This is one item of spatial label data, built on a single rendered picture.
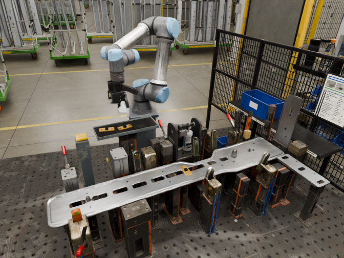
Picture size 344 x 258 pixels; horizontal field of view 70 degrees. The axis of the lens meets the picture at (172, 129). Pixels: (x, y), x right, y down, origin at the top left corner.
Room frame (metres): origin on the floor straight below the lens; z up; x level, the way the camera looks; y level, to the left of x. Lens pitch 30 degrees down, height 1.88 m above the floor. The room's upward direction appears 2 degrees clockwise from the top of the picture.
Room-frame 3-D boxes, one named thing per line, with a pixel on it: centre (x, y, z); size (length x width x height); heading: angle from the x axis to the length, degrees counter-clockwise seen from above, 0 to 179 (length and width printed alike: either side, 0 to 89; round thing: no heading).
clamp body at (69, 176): (0.96, 0.52, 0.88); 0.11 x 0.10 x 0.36; 27
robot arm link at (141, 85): (1.63, 0.22, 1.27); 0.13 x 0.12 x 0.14; 59
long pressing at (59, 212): (1.06, -0.07, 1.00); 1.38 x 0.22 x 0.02; 117
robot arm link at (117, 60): (1.26, 0.29, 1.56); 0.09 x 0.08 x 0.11; 149
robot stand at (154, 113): (1.63, 0.23, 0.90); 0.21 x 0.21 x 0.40; 18
